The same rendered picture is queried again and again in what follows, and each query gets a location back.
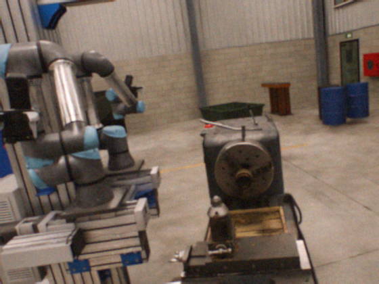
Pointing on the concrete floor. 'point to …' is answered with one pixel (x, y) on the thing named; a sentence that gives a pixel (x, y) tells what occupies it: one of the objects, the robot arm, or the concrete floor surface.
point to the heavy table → (279, 97)
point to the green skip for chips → (231, 111)
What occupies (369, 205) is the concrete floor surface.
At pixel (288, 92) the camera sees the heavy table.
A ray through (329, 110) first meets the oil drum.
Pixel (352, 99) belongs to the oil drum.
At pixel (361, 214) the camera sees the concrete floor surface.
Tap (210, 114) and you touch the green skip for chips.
